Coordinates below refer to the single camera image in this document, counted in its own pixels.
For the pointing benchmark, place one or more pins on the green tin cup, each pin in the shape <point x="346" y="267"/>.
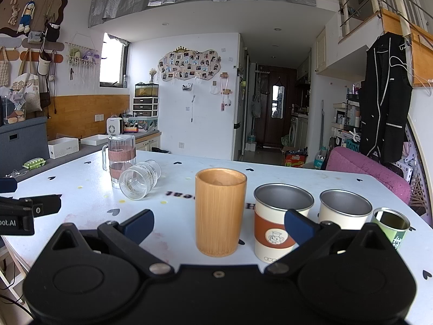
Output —
<point x="397" y="235"/>

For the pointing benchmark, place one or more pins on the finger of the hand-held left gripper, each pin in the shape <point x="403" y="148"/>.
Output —
<point x="40" y="206"/>
<point x="7" y="185"/>

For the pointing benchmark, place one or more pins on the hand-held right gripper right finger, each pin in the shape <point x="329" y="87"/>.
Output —
<point x="298" y="227"/>

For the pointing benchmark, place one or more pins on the white countertop appliance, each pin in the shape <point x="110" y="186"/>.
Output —
<point x="114" y="126"/>

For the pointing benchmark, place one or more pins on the wooden wall pegboard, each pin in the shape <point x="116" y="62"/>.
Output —
<point x="40" y="10"/>

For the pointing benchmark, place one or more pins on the plain white cup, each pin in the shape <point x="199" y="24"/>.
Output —
<point x="338" y="218"/>

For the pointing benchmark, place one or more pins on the large water bottle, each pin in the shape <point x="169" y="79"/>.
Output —
<point x="319" y="160"/>

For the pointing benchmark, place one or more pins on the glass mug with pink sleeve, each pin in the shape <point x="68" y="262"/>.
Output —
<point x="121" y="157"/>

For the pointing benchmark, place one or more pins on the small drawer unit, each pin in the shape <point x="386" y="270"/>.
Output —
<point x="145" y="107"/>

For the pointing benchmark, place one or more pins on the washing machine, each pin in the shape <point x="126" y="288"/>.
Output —
<point x="298" y="132"/>

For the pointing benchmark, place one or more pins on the bamboo cup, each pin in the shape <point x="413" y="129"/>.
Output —
<point x="220" y="213"/>

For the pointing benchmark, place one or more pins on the glass fish tank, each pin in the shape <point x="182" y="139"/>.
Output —
<point x="146" y="90"/>

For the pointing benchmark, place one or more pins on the dark wooden door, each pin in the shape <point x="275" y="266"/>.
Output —
<point x="267" y="108"/>

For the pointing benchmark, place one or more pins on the cloud-shaped photo board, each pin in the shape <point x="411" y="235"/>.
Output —
<point x="189" y="64"/>

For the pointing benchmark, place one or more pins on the white flat tray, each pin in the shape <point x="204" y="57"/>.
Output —
<point x="94" y="139"/>

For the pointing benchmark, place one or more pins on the white cabinet with counter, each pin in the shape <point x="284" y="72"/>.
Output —
<point x="145" y="140"/>

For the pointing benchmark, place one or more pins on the white cardboard box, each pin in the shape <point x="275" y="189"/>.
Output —
<point x="62" y="149"/>

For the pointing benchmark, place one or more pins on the beige printed tote bag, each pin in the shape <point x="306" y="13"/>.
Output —
<point x="28" y="89"/>

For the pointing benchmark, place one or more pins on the macrame wall hanger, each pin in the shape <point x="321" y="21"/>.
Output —
<point x="83" y="59"/>

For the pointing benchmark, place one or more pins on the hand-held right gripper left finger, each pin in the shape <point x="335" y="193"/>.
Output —
<point x="138" y="226"/>

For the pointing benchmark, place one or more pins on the black storage rack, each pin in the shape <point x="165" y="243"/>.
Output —
<point x="348" y="118"/>

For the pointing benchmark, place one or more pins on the hanging door mirror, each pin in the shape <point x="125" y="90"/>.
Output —
<point x="277" y="101"/>

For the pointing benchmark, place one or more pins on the window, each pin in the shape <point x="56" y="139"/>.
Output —
<point x="111" y="61"/>

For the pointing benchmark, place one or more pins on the grey fabric storage box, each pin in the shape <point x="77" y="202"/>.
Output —
<point x="22" y="145"/>

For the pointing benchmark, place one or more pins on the blue plush doll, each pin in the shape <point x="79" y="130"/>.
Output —
<point x="26" y="17"/>

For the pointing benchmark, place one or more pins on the red cardboard box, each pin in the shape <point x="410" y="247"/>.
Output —
<point x="295" y="160"/>

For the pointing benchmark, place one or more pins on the clear ribbed glass cup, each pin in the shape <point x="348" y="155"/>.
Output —
<point x="137" y="181"/>

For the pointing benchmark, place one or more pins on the black coat with white trim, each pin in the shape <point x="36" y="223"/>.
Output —
<point x="382" y="101"/>

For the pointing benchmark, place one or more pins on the white knitted tote bag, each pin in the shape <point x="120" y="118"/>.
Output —
<point x="4" y="71"/>

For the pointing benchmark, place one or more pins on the white refrigerator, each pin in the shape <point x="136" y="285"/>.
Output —
<point x="238" y="108"/>

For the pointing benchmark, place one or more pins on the pink chair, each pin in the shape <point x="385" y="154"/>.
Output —
<point x="365" y="169"/>

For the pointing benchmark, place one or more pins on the white cup with orange sleeve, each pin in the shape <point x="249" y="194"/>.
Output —
<point x="272" y="223"/>

